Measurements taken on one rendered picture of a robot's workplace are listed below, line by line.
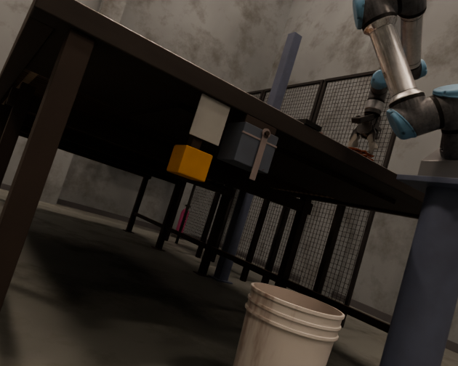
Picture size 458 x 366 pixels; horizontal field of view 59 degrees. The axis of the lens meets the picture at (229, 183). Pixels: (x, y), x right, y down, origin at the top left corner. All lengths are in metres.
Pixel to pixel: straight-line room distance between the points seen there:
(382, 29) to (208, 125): 0.71
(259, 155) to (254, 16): 7.09
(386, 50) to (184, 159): 0.80
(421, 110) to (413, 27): 0.37
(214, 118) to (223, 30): 6.66
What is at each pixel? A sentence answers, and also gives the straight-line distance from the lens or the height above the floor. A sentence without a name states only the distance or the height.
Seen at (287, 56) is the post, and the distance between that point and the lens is 3.97.
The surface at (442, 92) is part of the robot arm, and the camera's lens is 1.49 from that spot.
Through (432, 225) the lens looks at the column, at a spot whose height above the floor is 0.72.
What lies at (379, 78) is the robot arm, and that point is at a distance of 1.84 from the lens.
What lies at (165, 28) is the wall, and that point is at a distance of 7.30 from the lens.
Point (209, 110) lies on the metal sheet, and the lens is 1.16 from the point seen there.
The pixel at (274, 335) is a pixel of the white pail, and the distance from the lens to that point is 1.22.
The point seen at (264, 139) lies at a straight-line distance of 1.22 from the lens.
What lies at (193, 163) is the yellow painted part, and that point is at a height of 0.66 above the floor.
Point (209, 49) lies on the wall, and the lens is 7.58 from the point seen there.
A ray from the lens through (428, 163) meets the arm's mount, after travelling 1.57.
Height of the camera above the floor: 0.54
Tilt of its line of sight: 5 degrees up
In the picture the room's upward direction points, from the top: 17 degrees clockwise
